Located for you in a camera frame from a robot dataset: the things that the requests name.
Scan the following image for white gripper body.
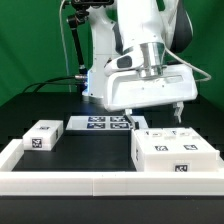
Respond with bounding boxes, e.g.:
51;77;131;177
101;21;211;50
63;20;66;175
103;59;198;111

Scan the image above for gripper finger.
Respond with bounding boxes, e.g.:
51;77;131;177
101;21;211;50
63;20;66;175
173;102;184;123
125;109;139;130

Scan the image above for white cabinet door panel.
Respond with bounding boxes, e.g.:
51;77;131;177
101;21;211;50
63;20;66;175
132;130;175;157
171;128;219;157

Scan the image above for white cabinet body box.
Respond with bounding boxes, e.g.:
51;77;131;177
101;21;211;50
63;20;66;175
131;128;220;172

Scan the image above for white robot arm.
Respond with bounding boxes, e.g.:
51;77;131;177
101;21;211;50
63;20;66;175
82;0;197;118

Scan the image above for white cabinet top block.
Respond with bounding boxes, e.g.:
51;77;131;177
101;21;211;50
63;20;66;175
23;120;64;151

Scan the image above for white base tag plate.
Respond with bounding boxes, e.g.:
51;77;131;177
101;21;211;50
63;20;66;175
65;115;148;132

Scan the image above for black cables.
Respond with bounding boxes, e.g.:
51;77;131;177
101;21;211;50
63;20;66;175
21;75;88;94

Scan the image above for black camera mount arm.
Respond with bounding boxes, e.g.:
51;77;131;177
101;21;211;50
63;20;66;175
65;0;115;81

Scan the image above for grey hanging cable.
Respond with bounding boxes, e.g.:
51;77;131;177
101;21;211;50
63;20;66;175
58;0;73;94

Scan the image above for white obstacle wall fence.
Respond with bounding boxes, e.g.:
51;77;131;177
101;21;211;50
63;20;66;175
0;139;224;196

